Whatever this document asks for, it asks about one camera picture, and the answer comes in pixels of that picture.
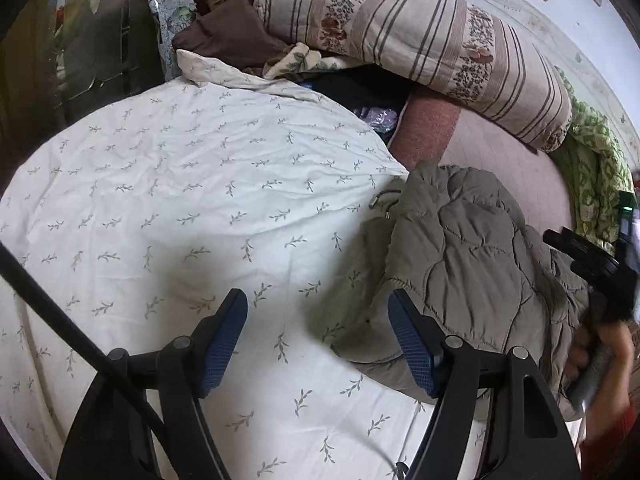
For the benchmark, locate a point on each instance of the cream floral cloth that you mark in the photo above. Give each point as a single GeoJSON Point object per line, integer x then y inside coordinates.
{"type": "Point", "coordinates": [305, 57]}

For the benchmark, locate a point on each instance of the olive hooded quilted jacket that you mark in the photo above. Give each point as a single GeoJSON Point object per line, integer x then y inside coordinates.
{"type": "Point", "coordinates": [465, 260]}

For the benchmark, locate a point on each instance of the striped floral pillow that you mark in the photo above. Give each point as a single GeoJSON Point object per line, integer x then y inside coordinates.
{"type": "Point", "coordinates": [425, 45]}

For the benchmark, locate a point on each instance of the brown cloth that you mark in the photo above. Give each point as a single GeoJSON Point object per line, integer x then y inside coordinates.
{"type": "Point", "coordinates": [230, 30]}

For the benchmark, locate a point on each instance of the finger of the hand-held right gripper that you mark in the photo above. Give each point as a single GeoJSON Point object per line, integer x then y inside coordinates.
{"type": "Point", "coordinates": [582, 252]}

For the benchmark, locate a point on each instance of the glass door cabinet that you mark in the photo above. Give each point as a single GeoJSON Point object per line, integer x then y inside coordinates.
{"type": "Point", "coordinates": [90, 35]}

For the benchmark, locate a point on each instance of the pink bolster cushion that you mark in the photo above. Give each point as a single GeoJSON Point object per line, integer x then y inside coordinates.
{"type": "Point", "coordinates": [490, 145]}

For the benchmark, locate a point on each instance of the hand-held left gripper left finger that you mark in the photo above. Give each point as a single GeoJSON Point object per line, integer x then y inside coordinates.
{"type": "Point", "coordinates": [222, 345]}

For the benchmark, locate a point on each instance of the person's right hand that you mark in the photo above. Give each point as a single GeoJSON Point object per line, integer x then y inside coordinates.
{"type": "Point", "coordinates": [590, 345]}

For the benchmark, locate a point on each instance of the shiny plastic packet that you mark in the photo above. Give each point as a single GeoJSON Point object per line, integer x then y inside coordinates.
{"type": "Point", "coordinates": [375, 117]}

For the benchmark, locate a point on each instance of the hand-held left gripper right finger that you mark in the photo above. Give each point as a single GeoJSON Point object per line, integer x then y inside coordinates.
{"type": "Point", "coordinates": [412, 345]}

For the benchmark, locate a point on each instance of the green patterned blanket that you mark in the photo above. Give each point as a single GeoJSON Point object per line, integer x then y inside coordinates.
{"type": "Point", "coordinates": [595, 160]}

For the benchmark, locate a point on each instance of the person's right forearm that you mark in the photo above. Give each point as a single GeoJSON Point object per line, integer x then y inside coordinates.
{"type": "Point", "coordinates": [617, 435]}

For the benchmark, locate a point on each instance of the floral foil sheet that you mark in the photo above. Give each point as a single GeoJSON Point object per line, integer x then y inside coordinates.
{"type": "Point", "coordinates": [172, 5]}

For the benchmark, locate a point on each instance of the black cloth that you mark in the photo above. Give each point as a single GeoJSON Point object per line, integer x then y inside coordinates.
{"type": "Point", "coordinates": [360, 87]}

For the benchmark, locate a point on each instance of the white leaf print bed sheet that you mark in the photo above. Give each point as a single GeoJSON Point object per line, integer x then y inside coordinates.
{"type": "Point", "coordinates": [175, 200]}

